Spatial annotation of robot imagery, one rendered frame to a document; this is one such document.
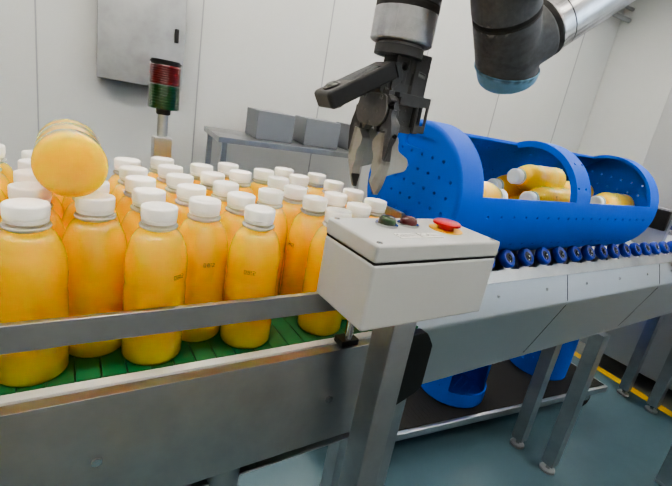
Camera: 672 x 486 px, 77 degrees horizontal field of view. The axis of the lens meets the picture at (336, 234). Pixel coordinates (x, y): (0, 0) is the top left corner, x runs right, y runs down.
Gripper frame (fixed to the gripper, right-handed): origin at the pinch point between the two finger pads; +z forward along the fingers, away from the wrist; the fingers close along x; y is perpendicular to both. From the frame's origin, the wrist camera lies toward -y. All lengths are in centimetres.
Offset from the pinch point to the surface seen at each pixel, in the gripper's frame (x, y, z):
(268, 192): 5.2, -13.0, 3.6
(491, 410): 28, 110, 98
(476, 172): 0.0, 26.0, -3.3
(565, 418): 5, 121, 86
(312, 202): 1.7, -7.1, 4.0
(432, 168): 6.9, 21.5, -2.3
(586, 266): 1, 85, 20
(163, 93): 46, -21, -7
